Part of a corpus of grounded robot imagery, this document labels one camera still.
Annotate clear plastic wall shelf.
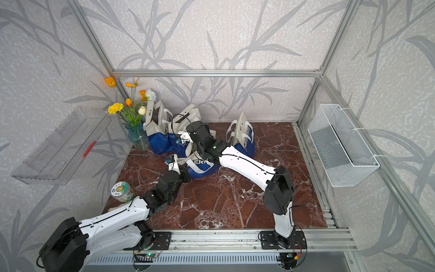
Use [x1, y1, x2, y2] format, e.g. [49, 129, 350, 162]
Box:
[11, 107, 112, 185]

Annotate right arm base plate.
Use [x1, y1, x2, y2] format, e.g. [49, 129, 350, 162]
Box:
[257, 230, 307, 252]

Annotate round tape roll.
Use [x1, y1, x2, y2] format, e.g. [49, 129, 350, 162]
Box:
[111, 181, 136, 203]

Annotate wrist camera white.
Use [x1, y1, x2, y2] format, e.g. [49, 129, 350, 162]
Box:
[174, 131, 194, 146]
[164, 154, 181, 174]

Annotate right circuit board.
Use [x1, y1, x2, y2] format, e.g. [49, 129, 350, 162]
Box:
[276, 253, 304, 271]

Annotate white wire basket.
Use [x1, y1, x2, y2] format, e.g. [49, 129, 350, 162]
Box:
[308, 104, 379, 188]

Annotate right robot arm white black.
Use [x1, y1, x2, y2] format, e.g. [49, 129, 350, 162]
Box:
[180, 121, 295, 249]

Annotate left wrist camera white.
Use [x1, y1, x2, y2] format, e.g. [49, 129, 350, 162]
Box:
[164, 154, 181, 174]

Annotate left circuit board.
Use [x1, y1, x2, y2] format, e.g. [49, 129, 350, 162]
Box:
[134, 252, 160, 263]

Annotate blue glass vase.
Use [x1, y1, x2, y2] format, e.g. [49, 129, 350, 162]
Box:
[125, 123, 150, 151]

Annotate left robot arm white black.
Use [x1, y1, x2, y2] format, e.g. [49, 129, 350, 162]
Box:
[36, 163, 190, 272]

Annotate takeout bag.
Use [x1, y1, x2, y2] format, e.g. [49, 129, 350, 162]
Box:
[225, 113, 256, 158]
[143, 100, 173, 155]
[172, 140, 219, 180]
[168, 104, 202, 158]

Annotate aluminium frame bar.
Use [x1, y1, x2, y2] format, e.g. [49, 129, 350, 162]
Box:
[113, 70, 321, 78]

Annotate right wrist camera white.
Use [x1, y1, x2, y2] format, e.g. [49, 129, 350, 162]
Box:
[174, 131, 194, 146]

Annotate red item on shelf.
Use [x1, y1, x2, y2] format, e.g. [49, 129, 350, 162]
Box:
[82, 141, 96, 158]

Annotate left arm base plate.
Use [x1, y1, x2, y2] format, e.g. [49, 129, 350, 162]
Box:
[126, 231, 172, 251]

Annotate artificial flower bouquet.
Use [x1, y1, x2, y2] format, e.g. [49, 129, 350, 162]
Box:
[107, 81, 157, 128]

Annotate circuit board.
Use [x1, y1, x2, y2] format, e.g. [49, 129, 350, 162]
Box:
[276, 253, 304, 271]
[134, 252, 160, 263]

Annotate aluminium front rail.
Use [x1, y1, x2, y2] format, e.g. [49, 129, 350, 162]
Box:
[101, 228, 358, 254]

